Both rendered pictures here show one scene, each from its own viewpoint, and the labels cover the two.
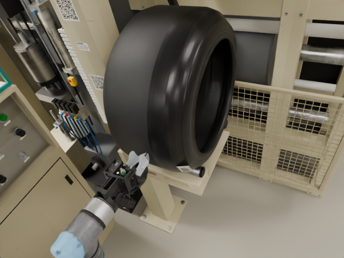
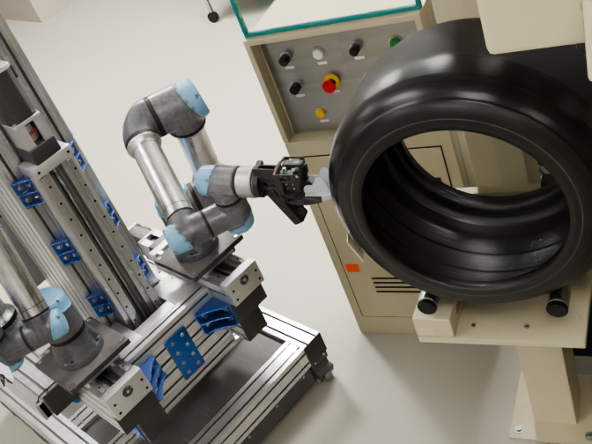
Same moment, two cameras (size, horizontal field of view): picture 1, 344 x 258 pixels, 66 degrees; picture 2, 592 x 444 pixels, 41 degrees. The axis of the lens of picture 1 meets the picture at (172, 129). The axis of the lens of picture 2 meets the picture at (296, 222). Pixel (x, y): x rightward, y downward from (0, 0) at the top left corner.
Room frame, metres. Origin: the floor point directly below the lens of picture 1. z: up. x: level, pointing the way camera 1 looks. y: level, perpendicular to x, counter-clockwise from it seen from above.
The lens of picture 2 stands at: (0.35, -1.37, 2.14)
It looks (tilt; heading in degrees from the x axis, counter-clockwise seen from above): 34 degrees down; 88
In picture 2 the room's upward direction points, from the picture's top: 23 degrees counter-clockwise
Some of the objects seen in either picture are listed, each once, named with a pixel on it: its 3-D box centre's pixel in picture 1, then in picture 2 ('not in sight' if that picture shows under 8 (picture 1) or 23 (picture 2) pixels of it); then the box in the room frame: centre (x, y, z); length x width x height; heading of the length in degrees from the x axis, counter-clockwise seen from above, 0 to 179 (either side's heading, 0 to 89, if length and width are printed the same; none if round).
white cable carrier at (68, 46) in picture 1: (91, 80); not in sight; (0.98, 0.28, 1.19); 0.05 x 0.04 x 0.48; 143
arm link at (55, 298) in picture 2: not in sight; (50, 314); (-0.32, 0.55, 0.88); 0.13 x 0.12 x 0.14; 5
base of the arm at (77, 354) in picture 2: not in sight; (72, 340); (-0.31, 0.56, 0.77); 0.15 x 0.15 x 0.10
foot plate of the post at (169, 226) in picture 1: (163, 209); (558, 405); (0.95, 0.20, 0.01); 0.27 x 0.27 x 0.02; 53
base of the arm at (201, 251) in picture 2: not in sight; (191, 235); (0.11, 0.81, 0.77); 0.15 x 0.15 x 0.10
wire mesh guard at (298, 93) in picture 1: (246, 133); not in sight; (0.94, -0.40, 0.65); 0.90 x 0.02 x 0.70; 53
